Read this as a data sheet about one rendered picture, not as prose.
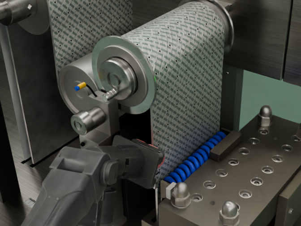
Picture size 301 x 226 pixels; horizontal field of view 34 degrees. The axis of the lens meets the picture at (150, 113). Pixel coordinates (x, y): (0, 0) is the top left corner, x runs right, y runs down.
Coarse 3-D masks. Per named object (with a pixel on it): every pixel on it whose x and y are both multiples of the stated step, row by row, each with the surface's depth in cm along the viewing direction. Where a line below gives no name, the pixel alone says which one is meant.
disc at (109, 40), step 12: (108, 36) 85; (120, 36) 83; (96, 48) 88; (132, 48) 82; (96, 60) 89; (144, 60) 82; (96, 72) 91; (120, 108) 91; (132, 108) 89; (144, 108) 87
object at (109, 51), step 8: (224, 32) 100; (224, 40) 101; (104, 48) 86; (112, 48) 85; (120, 48) 83; (104, 56) 87; (120, 56) 84; (128, 56) 83; (136, 64) 83; (136, 72) 84; (144, 72) 83; (144, 80) 83; (144, 88) 84; (136, 96) 86; (144, 96) 85; (128, 104) 89; (136, 104) 87
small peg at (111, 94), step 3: (111, 90) 86; (114, 90) 86; (105, 93) 85; (108, 93) 85; (111, 93) 85; (114, 93) 85; (117, 93) 86; (105, 96) 84; (108, 96) 84; (111, 96) 85; (114, 96) 86; (105, 99) 85; (108, 99) 84
